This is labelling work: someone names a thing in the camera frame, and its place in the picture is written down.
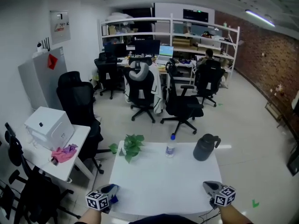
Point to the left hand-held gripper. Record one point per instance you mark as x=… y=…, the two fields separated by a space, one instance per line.
x=99 y=200

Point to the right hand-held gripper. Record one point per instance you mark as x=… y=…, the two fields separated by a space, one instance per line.
x=224 y=196

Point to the blue cloth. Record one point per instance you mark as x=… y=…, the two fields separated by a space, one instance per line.
x=114 y=199

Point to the person's left forearm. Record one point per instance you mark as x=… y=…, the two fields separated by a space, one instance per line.
x=91 y=217

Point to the person's right forearm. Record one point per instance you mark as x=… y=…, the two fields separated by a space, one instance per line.
x=231 y=215

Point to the pink cloth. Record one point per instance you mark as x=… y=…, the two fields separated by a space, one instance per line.
x=61 y=155

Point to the purple cloth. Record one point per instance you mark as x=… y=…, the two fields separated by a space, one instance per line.
x=70 y=148

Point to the white side desk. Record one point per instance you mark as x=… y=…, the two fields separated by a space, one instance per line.
x=58 y=169

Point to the small cup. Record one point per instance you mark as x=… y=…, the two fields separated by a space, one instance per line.
x=54 y=161

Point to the white table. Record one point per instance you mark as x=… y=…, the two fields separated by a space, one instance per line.
x=163 y=183

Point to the green potted plant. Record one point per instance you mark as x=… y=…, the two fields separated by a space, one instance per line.
x=132 y=146

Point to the person's dark clothing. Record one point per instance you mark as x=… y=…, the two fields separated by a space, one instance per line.
x=161 y=219

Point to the black office chair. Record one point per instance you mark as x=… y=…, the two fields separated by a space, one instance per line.
x=108 y=72
x=35 y=190
x=182 y=106
x=78 y=101
x=140 y=90
x=209 y=80

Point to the clear plastic water bottle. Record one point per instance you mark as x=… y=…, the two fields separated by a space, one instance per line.
x=170 y=148

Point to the black framed stand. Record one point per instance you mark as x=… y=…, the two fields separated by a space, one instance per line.
x=294 y=160

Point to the white box appliance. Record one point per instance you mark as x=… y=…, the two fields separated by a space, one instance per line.
x=47 y=127

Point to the low wooden side table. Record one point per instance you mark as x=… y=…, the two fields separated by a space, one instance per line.
x=280 y=106

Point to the white garment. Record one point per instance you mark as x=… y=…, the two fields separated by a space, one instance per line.
x=159 y=94

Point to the grey neck pillow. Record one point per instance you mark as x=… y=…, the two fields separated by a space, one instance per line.
x=138 y=72

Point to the grey metal cabinet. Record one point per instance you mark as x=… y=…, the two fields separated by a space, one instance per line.
x=39 y=78

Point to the white office desk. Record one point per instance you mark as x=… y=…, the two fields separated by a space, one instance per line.
x=163 y=70

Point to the red diamond paper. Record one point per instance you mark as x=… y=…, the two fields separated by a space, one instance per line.
x=52 y=61

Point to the black computer monitor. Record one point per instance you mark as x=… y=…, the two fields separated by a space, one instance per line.
x=147 y=46
x=115 y=50

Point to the lit laptop screen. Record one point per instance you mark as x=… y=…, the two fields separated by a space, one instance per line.
x=166 y=51

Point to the stack of cardboard boxes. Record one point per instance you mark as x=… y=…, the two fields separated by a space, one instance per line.
x=184 y=44

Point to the plush toy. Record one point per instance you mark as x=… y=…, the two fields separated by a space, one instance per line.
x=207 y=34

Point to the black router with antennas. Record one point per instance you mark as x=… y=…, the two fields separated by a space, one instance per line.
x=46 y=45

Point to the white shelving rack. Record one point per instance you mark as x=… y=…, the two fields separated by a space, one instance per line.
x=171 y=34

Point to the ceiling tube light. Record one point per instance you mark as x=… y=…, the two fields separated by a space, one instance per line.
x=259 y=17

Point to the small white camera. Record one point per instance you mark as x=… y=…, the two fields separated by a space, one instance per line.
x=39 y=47

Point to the grey wall electrical panel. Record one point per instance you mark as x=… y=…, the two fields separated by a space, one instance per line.
x=60 y=27

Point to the black wall display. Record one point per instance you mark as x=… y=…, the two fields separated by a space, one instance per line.
x=195 y=15

